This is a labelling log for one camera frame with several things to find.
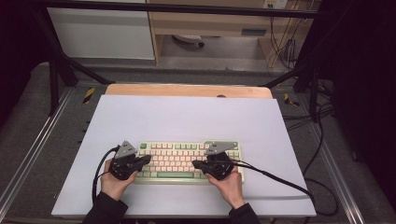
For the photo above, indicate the white cabinet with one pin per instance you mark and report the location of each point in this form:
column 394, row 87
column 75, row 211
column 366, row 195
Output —
column 102, row 34

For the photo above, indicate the person's left hand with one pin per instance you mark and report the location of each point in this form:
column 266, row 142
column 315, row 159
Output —
column 113, row 186

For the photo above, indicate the white power strip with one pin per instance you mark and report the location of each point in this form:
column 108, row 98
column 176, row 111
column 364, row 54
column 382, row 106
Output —
column 275, row 3

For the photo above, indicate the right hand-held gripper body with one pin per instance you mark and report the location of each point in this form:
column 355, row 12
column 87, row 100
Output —
column 219, row 166

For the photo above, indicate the light wooden desk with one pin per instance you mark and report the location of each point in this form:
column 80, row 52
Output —
column 211, row 23

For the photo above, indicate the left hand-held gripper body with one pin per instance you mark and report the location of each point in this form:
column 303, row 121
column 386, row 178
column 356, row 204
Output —
column 124, row 165

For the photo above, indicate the black metal frame crossbar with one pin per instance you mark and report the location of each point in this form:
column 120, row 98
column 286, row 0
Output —
column 186, row 8

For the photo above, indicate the black metal stand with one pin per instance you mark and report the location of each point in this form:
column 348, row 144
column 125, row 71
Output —
column 54, row 68
column 313, row 81

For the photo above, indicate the person's right hand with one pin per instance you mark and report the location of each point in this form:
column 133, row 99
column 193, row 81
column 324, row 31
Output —
column 229, row 189

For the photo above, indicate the green and cream mechanical keyboard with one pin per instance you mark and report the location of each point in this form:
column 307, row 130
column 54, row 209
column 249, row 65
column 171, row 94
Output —
column 174, row 161

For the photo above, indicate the wooden table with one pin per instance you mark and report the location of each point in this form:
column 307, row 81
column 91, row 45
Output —
column 174, row 90

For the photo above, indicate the yellow and black tape strip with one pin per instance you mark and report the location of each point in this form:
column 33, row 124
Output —
column 290, row 100
column 89, row 95

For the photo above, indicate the white chair base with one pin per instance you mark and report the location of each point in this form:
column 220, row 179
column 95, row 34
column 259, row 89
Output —
column 188, row 39

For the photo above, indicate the aluminium floor rail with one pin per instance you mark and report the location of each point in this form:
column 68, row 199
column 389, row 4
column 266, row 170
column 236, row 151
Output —
column 34, row 149
column 337, row 174

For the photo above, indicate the white table cover sheet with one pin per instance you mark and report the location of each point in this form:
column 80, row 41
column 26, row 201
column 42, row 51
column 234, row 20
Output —
column 186, row 121

